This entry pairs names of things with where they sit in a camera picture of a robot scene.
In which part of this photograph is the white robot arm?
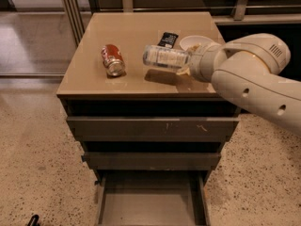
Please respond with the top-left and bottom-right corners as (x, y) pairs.
(180, 33), (301, 136)

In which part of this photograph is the black object at floor corner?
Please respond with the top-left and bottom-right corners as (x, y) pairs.
(27, 215), (40, 226)

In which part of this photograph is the white ceramic bowl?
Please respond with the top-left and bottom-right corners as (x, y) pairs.
(180, 35), (213, 51)

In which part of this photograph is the clear blue plastic bottle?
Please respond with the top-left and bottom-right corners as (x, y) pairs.
(143, 45), (191, 72)

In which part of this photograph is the grey open bottom drawer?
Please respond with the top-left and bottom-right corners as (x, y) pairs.
(95, 171), (211, 226)

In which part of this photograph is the black snack packet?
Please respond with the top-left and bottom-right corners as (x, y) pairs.
(158, 32), (178, 48)

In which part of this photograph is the metal window frame rail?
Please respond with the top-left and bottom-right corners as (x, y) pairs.
(62, 0), (301, 42)

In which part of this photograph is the grey drawer cabinet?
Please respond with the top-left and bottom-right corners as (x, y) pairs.
(55, 11), (252, 226)

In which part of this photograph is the grey middle drawer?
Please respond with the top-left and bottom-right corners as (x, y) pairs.
(82, 152), (221, 170)

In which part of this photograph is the red soda can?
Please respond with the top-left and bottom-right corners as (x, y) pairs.
(101, 44), (125, 77)

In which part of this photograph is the grey top drawer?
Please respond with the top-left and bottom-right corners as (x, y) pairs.
(67, 117), (239, 142)

